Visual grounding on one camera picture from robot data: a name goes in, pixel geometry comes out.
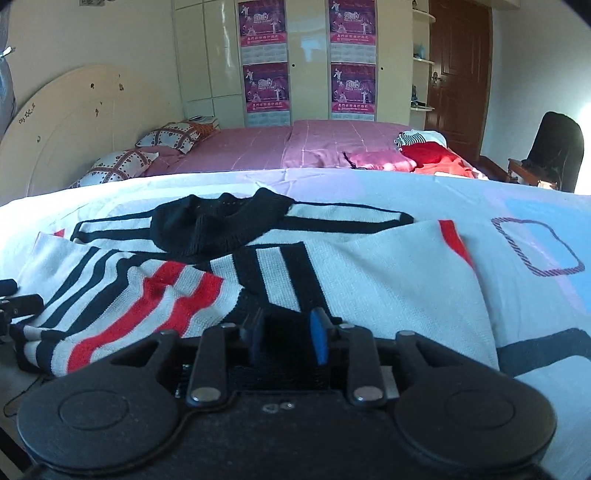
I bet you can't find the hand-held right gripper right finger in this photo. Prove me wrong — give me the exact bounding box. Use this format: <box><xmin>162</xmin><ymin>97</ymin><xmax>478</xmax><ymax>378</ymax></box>
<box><xmin>309</xmin><ymin>306</ymin><xmax>465</xmax><ymax>409</ymax></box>

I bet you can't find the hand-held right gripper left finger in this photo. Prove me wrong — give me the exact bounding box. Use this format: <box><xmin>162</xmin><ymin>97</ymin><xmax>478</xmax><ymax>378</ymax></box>
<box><xmin>110</xmin><ymin>307</ymin><xmax>267</xmax><ymax>409</ymax></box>

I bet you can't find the striped red white black sock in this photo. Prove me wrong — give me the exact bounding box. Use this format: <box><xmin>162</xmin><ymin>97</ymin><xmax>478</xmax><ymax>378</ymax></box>
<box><xmin>9</xmin><ymin>188</ymin><xmax>502</xmax><ymax>376</ymax></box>

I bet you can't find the white brown patterned pillow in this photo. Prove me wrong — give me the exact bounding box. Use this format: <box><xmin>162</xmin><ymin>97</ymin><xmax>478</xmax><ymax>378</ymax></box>
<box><xmin>69</xmin><ymin>148</ymin><xmax>160</xmax><ymax>189</ymax></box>
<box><xmin>135</xmin><ymin>121</ymin><xmax>202</xmax><ymax>154</ymax></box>

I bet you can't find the cream bed headboard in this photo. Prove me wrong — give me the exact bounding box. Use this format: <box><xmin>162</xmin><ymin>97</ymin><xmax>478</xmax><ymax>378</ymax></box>
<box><xmin>0</xmin><ymin>65</ymin><xmax>185</xmax><ymax>206</ymax></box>

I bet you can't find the pink bed sheet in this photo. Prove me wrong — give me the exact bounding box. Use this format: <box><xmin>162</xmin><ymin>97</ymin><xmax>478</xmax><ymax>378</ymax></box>
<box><xmin>139</xmin><ymin>119</ymin><xmax>476</xmax><ymax>177</ymax></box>

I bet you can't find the pink satin cloth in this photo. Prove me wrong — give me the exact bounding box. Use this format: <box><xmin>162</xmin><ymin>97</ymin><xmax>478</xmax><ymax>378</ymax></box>
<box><xmin>344</xmin><ymin>148</ymin><xmax>417</xmax><ymax>173</ymax></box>

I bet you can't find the orange fringed cloth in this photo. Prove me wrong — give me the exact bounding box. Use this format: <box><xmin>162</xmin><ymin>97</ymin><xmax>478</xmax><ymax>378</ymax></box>
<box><xmin>190</xmin><ymin>120</ymin><xmax>219</xmax><ymax>140</ymax></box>

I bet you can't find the red garment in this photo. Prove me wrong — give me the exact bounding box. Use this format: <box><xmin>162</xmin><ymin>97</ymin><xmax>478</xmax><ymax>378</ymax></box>
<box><xmin>399</xmin><ymin>142</ymin><xmax>488</xmax><ymax>180</ymax></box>

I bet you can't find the black white striped cloth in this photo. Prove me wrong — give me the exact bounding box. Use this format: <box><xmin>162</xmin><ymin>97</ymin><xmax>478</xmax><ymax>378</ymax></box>
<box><xmin>394</xmin><ymin>130</ymin><xmax>448</xmax><ymax>151</ymax></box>

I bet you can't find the white patterned bed sheet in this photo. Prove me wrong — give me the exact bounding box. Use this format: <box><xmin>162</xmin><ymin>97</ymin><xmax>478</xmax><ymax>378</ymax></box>
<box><xmin>0</xmin><ymin>167</ymin><xmax>591</xmax><ymax>480</ymax></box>

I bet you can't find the cream wardrobe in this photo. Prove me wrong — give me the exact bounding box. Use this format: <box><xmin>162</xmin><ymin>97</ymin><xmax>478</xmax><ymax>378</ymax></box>
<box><xmin>172</xmin><ymin>0</ymin><xmax>414</xmax><ymax>130</ymax></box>

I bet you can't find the white corner shelf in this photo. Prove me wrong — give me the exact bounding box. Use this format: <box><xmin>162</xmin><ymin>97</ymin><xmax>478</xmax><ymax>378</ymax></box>
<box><xmin>409</xmin><ymin>0</ymin><xmax>437</xmax><ymax>114</ymax></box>

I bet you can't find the brown wooden door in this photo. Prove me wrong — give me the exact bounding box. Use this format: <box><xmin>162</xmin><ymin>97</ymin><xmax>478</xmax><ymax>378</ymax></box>
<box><xmin>424</xmin><ymin>0</ymin><xmax>494</xmax><ymax>162</ymax></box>

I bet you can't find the black chair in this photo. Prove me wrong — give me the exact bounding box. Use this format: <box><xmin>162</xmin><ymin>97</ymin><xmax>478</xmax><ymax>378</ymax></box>
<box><xmin>508</xmin><ymin>111</ymin><xmax>585</xmax><ymax>193</ymax></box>

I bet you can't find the purple wall calendar poster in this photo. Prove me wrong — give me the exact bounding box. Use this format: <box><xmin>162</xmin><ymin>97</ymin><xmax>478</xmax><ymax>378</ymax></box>
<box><xmin>330</xmin><ymin>62</ymin><xmax>377</xmax><ymax>121</ymax></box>
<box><xmin>238</xmin><ymin>0</ymin><xmax>288</xmax><ymax>65</ymax></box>
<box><xmin>242</xmin><ymin>62</ymin><xmax>293</xmax><ymax>127</ymax></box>
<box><xmin>329</xmin><ymin>0</ymin><xmax>377</xmax><ymax>63</ymax></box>

